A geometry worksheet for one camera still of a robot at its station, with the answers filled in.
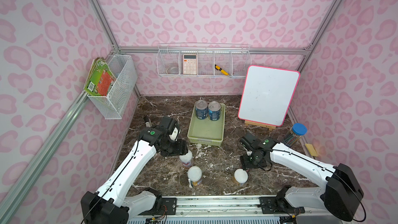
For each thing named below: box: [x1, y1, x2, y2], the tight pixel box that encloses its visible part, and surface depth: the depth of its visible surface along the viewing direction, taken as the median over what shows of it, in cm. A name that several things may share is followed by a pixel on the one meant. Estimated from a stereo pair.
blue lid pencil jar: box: [282, 122, 308, 147], surface depth 80 cm
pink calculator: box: [182, 53, 198, 75], surface depth 97 cm
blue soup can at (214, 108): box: [207, 101, 221, 121], surface depth 102 cm
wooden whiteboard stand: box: [244, 120, 277, 132], surface depth 99 cm
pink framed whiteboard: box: [237, 64, 301, 127], surface depth 91 cm
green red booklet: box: [83, 56, 117, 96], surface depth 73 cm
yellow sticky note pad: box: [304, 143, 319, 158], surface depth 97 cm
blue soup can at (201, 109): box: [194, 99, 209, 120], surface depth 103 cm
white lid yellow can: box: [187, 165, 203, 188], surface depth 72 cm
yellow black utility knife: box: [214, 64, 230, 76], surface depth 100 cm
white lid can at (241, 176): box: [234, 168, 249, 186], surface depth 77 cm
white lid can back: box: [179, 149, 193, 168], surface depth 79 cm
